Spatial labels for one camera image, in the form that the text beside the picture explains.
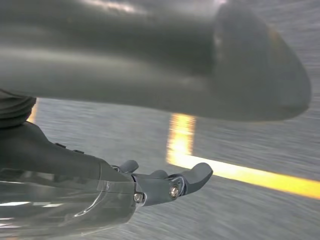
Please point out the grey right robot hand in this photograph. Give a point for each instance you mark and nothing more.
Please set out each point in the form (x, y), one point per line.
(149, 59)

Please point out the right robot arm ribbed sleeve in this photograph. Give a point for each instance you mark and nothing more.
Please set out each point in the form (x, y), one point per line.
(12, 109)

